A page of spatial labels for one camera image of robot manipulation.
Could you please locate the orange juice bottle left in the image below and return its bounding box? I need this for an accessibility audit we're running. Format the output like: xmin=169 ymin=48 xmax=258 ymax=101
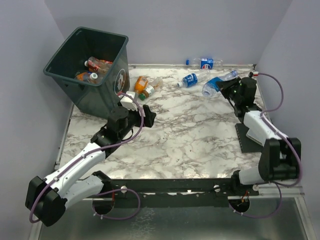
xmin=134 ymin=76 xmax=149 ymax=94

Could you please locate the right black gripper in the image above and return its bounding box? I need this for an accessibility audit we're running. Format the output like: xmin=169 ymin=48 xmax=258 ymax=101
xmin=215 ymin=77 xmax=242 ymax=105

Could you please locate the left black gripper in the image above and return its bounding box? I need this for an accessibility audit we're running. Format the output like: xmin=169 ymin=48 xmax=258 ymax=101
xmin=119 ymin=104 xmax=156 ymax=140

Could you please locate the Pepsi bottle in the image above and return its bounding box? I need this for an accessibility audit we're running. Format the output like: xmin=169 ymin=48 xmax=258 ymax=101
xmin=185 ymin=58 xmax=223 ymax=70

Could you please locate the light blue label bottle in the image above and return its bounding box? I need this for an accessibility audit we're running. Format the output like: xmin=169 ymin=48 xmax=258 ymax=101
xmin=202 ymin=70 xmax=239 ymax=97

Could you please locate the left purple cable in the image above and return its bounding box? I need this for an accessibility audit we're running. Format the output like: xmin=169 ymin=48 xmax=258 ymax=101
xmin=29 ymin=92 xmax=145 ymax=223

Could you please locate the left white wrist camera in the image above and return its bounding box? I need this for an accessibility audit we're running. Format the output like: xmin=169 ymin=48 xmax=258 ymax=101
xmin=117 ymin=91 xmax=138 ymax=111

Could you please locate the dark green plastic bin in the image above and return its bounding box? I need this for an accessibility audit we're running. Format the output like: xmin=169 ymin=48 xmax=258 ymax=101
xmin=43 ymin=27 xmax=130 ymax=119

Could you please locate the green cap tea bottle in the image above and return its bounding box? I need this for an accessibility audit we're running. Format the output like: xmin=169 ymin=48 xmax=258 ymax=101
xmin=138 ymin=85 xmax=156 ymax=101

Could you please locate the large orange bottle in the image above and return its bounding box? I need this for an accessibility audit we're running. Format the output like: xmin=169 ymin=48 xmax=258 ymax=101
xmin=74 ymin=72 xmax=101 ymax=84

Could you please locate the blue label water bottle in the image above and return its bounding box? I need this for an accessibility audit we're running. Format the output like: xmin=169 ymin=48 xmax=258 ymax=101
xmin=177 ymin=71 xmax=211 ymax=88

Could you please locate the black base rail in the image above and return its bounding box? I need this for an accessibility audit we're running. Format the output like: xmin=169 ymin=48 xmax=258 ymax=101
xmin=94 ymin=178 xmax=259 ymax=208

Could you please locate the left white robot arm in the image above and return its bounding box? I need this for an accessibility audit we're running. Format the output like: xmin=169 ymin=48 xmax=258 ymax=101
xmin=25 ymin=105 xmax=157 ymax=227

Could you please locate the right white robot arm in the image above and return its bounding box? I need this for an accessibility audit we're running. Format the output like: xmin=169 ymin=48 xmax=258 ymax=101
xmin=217 ymin=77 xmax=303 ymax=196

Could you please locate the clear bottle behind tea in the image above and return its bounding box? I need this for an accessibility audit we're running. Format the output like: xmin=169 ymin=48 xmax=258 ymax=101
xmin=150 ymin=77 xmax=163 ymax=90

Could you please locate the clear bottle red print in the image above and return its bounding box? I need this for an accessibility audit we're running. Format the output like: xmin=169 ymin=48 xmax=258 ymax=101
xmin=84 ymin=56 xmax=113 ymax=75

